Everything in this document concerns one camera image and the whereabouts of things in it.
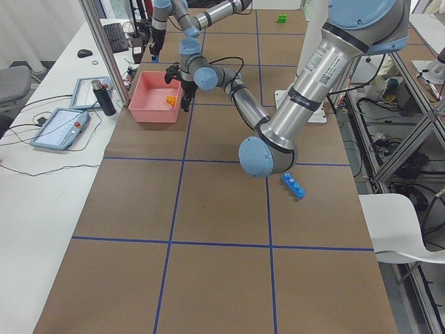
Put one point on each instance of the pink plastic box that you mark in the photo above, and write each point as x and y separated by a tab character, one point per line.
148	102

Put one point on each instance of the aluminium frame post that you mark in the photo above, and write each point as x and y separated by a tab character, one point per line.
99	36

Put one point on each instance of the white chair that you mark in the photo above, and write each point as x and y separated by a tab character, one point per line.
395	231

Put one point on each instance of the blue teach pendant far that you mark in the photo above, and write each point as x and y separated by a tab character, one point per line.
83	95

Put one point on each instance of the green block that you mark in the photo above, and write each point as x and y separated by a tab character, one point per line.
282	18

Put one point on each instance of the long blue block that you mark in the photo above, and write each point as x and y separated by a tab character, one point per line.
293	186

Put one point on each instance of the blue teach pendant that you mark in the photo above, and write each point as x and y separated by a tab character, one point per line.
83	95
61	129

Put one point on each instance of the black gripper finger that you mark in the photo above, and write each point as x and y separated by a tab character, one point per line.
185	103
155	56

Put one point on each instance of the black water bottle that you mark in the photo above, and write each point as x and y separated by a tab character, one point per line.
103	97

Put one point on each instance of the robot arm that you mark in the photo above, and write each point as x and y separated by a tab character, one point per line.
189	25
352	29

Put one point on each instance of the orange block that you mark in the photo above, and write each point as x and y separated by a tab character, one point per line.
171	100

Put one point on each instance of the black keyboard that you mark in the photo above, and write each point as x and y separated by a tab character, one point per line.
116	37

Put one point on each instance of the blue teach pendant near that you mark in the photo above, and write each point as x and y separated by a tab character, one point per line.
61	129

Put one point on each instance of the black computer mouse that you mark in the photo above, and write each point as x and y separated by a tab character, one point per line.
83	53

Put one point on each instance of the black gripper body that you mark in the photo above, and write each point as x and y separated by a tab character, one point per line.
188	88
156	37

